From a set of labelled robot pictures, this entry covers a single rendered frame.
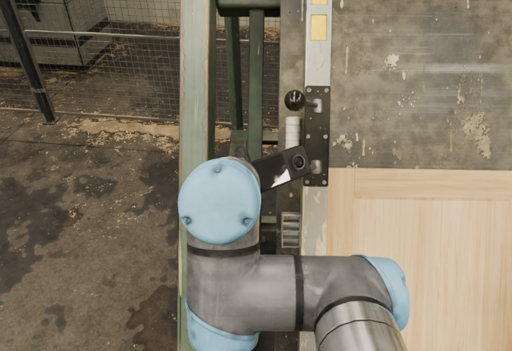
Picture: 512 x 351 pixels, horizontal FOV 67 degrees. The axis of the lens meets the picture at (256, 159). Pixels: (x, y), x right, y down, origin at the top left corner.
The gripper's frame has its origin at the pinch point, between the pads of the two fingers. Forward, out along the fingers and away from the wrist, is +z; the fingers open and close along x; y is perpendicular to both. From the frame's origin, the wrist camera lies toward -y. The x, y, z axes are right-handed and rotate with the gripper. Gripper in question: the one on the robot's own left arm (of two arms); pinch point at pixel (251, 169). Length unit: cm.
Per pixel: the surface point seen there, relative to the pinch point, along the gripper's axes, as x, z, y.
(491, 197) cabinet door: 23, 10, -43
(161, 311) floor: 59, 127, 77
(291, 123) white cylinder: -5.4, 9.3, -10.3
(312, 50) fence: -17.5, 8.1, -19.2
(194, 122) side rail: -12.4, 7.2, 7.7
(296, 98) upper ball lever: -8.8, -3.8, -11.4
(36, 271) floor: 19, 145, 144
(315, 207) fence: 12.1, 8.2, -8.9
